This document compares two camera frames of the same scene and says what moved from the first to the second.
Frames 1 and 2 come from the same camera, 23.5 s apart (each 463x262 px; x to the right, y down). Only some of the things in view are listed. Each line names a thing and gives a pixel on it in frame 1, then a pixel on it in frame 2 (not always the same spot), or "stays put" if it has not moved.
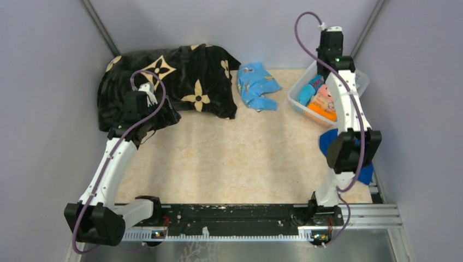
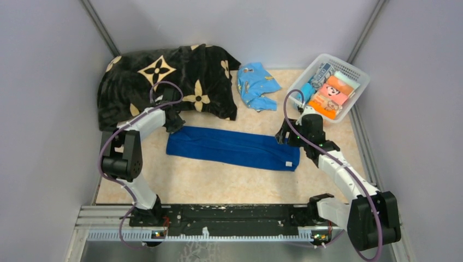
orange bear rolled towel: (324, 107) stays put
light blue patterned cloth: (253, 81) stays put
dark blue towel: (365, 175) -> (235, 148)
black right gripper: (318, 53) -> (280, 135)
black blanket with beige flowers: (199, 76) stays put
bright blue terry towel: (306, 91) stays put
